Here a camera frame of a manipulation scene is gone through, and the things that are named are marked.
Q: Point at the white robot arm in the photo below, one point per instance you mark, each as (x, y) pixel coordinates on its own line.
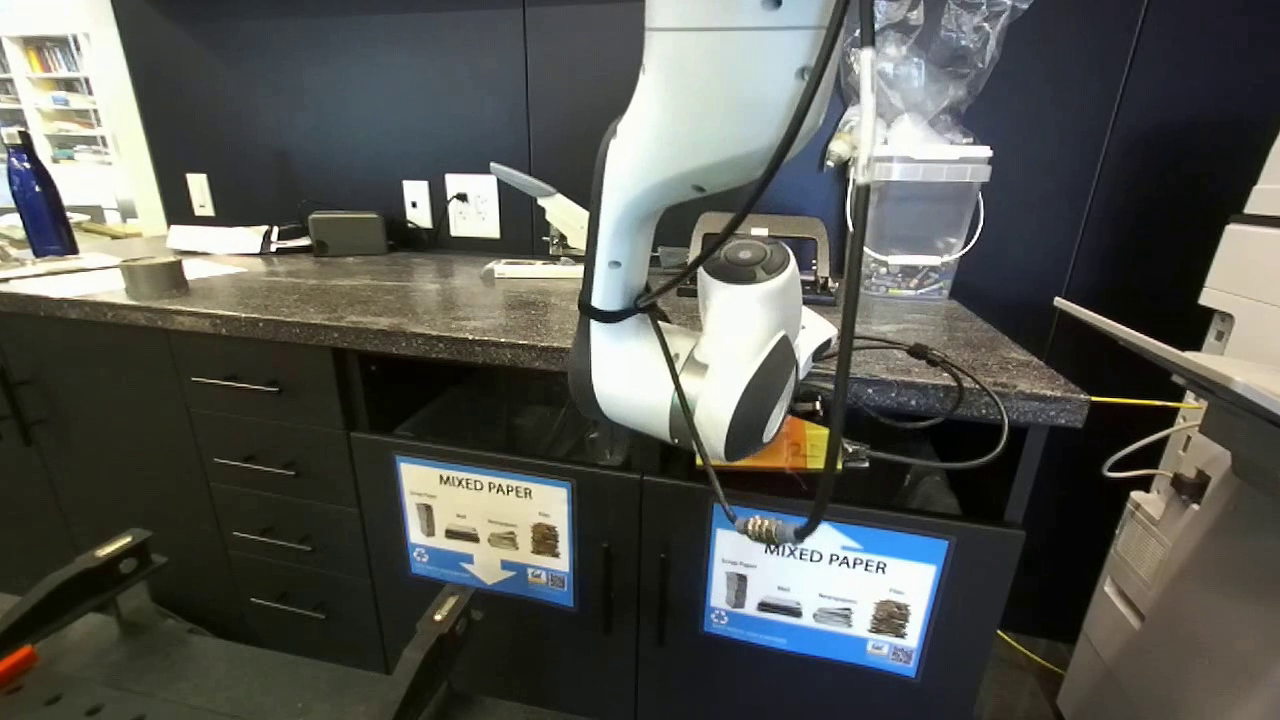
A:
(694, 328)

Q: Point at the white stapler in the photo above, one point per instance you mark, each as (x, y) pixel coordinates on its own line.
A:
(535, 271)

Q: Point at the grey hole punch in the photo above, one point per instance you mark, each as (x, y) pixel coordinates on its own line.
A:
(801, 235)

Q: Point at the left mixed paper sign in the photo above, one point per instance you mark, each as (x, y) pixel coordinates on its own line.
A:
(488, 529)

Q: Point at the mixed paper sign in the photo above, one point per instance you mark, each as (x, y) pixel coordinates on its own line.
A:
(488, 529)
(848, 592)

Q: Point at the right mixed paper sign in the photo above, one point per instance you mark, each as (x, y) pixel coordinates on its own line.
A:
(848, 592)

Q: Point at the clear plastic bucket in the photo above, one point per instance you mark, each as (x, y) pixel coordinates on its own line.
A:
(925, 217)

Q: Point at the dark grey box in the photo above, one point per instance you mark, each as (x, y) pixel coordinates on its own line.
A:
(346, 235)

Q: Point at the black stand leg centre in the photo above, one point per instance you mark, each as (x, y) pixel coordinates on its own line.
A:
(425, 666)

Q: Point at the black stand leg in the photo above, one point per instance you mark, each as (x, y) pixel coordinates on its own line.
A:
(425, 666)
(65, 592)

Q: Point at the clear plastic bag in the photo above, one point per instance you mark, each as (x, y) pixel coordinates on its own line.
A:
(934, 56)

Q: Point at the black drawer cabinet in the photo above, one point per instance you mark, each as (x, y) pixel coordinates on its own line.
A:
(269, 435)

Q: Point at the white paper sheet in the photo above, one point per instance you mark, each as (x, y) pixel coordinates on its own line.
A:
(221, 236)

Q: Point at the black stand leg left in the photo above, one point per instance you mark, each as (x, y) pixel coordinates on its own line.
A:
(65, 592)

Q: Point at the grey office printer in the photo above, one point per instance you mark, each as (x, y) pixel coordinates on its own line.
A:
(1185, 614)

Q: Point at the blue water bottle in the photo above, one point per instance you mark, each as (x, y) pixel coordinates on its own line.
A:
(39, 196)

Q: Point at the white bookshelf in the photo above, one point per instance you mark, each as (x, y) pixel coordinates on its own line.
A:
(65, 82)

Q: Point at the orange wrist camera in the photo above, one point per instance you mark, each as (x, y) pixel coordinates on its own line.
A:
(801, 446)

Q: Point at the white wall outlet plate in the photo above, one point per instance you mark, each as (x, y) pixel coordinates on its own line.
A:
(474, 207)

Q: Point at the white small wall plate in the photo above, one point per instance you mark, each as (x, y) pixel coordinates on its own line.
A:
(417, 203)

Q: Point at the white light switch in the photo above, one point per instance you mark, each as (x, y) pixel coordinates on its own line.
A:
(200, 195)

